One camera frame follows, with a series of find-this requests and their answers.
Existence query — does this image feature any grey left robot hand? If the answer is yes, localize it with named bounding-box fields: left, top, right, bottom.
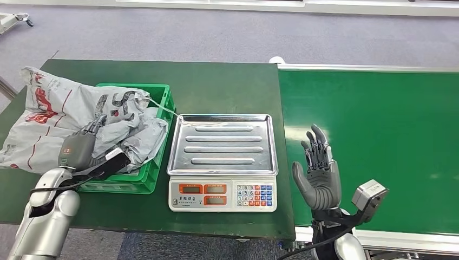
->
left=58, top=114, right=108, bottom=171

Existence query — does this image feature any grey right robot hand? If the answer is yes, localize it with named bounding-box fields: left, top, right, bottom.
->
left=291, top=124, right=342, bottom=212

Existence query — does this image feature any grey mailer package red print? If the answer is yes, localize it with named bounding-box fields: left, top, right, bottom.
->
left=0, top=66, right=152, bottom=175

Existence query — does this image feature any thin white plastic strip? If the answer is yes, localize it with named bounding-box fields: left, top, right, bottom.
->
left=145, top=96, right=179, bottom=118

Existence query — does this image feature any crumpled grey mailer package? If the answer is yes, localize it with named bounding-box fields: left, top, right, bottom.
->
left=91, top=107, right=169, bottom=173

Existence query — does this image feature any green plastic basket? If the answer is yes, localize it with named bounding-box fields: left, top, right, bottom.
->
left=77, top=83, right=176, bottom=195

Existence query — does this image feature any green conveyor belt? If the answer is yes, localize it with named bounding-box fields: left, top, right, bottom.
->
left=268, top=56, right=459, bottom=256

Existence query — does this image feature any grey metal bar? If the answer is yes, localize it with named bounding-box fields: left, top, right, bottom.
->
left=0, top=76, right=18, bottom=100

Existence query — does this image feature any electronic scale with steel tray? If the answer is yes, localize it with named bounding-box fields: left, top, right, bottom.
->
left=167, top=113, right=279, bottom=213

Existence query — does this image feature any white wheeled cart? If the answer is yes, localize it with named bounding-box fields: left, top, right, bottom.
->
left=0, top=12, right=34, bottom=35

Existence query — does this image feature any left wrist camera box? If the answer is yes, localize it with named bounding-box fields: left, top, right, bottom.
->
left=73, top=147, right=132, bottom=180

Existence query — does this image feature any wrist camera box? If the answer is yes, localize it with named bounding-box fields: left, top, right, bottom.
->
left=351, top=179, right=389, bottom=219
left=73, top=147, right=132, bottom=180

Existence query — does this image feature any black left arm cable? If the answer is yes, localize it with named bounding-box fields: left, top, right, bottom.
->
left=29, top=175, right=104, bottom=197

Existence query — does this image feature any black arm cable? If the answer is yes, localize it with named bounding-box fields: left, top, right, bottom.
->
left=29, top=175, right=104, bottom=197
left=279, top=215, right=363, bottom=260

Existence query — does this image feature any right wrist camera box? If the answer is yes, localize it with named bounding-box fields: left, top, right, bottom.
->
left=351, top=179, right=389, bottom=219

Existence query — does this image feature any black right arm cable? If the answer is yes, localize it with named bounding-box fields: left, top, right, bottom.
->
left=279, top=215, right=363, bottom=260

